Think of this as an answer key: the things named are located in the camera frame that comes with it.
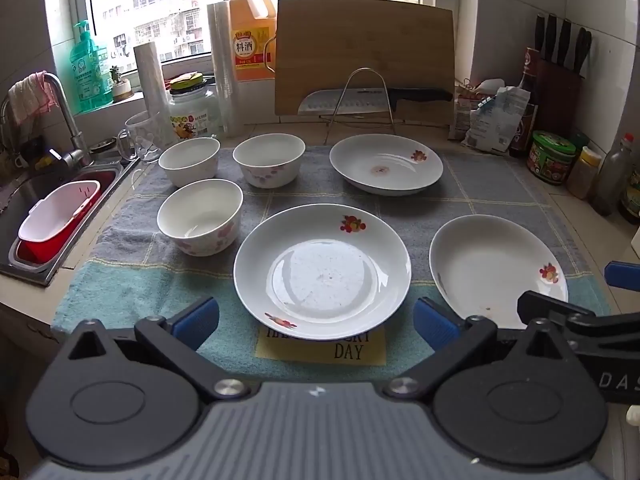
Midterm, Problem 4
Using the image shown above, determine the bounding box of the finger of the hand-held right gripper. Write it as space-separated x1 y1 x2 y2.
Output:
604 260 640 291
517 290 640 346

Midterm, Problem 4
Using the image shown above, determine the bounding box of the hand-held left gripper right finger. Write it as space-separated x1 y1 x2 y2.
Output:
384 296 571 404

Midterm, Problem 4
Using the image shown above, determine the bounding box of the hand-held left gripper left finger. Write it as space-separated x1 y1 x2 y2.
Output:
62 296 251 404

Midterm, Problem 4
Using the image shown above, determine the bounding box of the white floral bowl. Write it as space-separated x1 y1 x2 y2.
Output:
156 178 244 257
232 133 306 189

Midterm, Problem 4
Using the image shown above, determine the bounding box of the plain white bowl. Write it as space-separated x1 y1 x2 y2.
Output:
158 136 221 188

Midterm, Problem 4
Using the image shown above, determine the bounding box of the stained white fruit-print plate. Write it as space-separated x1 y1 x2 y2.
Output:
329 134 444 197

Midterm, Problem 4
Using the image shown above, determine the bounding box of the dark glass bottle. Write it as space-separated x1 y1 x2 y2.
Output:
619 162 640 226

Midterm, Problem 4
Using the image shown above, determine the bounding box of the grey bottle with red cap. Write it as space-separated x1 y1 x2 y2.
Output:
592 133 635 216

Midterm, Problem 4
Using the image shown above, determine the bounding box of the small yellow-lidded jar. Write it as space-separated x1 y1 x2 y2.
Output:
566 146 602 200

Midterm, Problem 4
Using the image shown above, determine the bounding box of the grey checked towel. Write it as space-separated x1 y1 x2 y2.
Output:
50 145 613 371

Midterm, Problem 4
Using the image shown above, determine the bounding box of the red plastic basin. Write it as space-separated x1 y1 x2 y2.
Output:
14 170 103 264

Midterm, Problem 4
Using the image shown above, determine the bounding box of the dark soy sauce bottle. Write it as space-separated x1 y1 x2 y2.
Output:
509 47 541 158

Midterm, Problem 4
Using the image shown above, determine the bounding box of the white plastic colander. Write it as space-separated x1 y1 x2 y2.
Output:
18 180 101 256

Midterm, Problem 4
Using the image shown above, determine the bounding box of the clear glass mug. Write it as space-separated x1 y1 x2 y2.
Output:
116 110 168 162

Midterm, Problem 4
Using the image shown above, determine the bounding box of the white and blue paper bag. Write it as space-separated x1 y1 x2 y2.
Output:
460 86 532 155

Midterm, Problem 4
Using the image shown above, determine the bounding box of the dark wooden knife block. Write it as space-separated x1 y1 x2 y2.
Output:
535 57 586 133

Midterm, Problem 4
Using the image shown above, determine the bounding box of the glass jar with green lid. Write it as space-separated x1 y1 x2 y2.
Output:
166 72 219 143

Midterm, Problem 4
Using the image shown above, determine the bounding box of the stainless steel sink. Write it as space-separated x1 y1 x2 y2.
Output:
0 152 141 288

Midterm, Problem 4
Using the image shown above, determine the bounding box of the metal faucet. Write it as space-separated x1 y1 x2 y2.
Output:
0 72 93 168

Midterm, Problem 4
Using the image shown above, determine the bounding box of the plastic wrap roll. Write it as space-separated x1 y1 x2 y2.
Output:
133 41 173 151

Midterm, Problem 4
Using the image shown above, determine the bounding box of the small potted plant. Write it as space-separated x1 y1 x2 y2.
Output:
109 65 135 102

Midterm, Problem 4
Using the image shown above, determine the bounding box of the green dish soap bottle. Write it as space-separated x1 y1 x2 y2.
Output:
68 20 115 115

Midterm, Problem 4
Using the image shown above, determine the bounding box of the pink cloth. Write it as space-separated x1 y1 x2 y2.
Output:
7 71 59 126

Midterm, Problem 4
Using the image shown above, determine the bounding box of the orange cooking wine bottle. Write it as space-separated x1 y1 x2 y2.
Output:
227 0 277 82

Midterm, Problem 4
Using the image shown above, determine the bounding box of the wooden cutting board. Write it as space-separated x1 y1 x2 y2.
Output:
274 0 456 126

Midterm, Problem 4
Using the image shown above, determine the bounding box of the black-handled kitchen knife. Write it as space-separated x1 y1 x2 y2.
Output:
298 86 454 115

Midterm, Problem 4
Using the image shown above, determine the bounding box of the metal wire rack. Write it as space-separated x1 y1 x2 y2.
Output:
320 67 401 143

